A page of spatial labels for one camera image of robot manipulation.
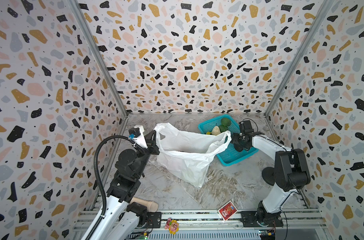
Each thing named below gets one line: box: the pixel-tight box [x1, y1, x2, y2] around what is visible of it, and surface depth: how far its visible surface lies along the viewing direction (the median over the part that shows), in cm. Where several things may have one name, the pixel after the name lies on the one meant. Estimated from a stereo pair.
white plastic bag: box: [153, 123, 232, 188], surface depth 79 cm
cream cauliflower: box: [211, 125, 221, 136], surface depth 108 cm
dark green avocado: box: [221, 117, 231, 127], surface depth 108 cm
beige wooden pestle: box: [129, 196, 159, 213], surface depth 76 cm
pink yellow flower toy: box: [164, 217, 180, 235], surface depth 71 cm
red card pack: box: [217, 200, 238, 222], surface depth 78 cm
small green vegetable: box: [218, 124, 229, 133], surface depth 108 cm
